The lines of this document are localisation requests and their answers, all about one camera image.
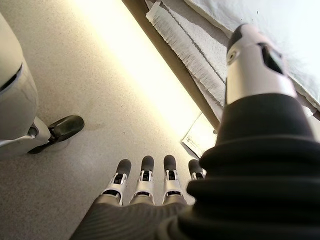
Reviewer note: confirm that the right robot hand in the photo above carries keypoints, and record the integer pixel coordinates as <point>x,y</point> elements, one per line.
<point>252,180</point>

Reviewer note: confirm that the white paper label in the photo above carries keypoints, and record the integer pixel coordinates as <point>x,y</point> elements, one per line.
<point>200,135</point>

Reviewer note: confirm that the grey fringed throw blanket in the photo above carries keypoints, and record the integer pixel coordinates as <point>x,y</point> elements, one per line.
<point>192,52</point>

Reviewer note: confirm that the white duvet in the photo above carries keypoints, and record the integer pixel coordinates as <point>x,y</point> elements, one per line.
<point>282,22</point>

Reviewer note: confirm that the black robot foot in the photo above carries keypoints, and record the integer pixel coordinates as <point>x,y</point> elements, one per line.
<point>66,127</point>

